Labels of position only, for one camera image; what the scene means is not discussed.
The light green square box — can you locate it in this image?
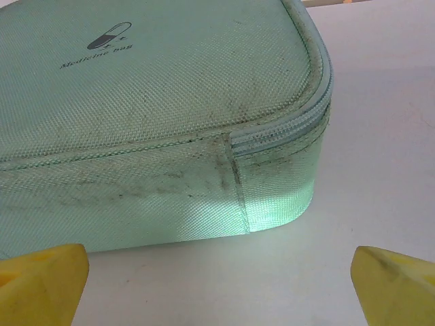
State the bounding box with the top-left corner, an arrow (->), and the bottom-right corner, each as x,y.
0,0 -> 334,261

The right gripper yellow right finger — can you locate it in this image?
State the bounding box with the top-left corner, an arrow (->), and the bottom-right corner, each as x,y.
350,245 -> 435,326

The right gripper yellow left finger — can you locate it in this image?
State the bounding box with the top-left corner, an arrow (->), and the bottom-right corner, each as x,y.
0,243 -> 91,326

